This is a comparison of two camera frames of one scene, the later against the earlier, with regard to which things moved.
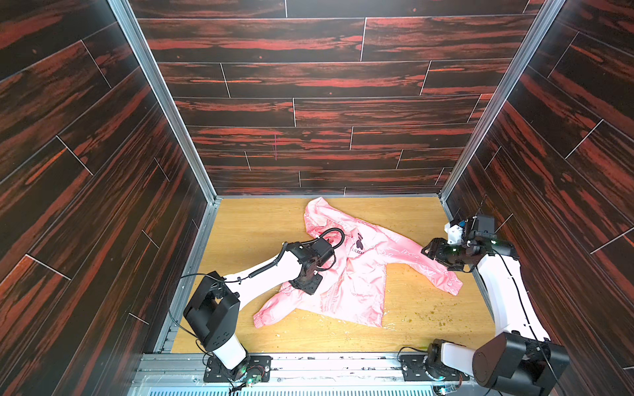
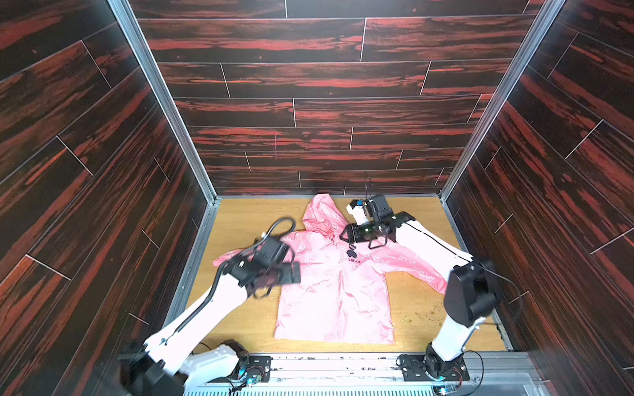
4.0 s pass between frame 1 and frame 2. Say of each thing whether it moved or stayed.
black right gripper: moved
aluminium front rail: stayed
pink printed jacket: moved
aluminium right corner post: stayed
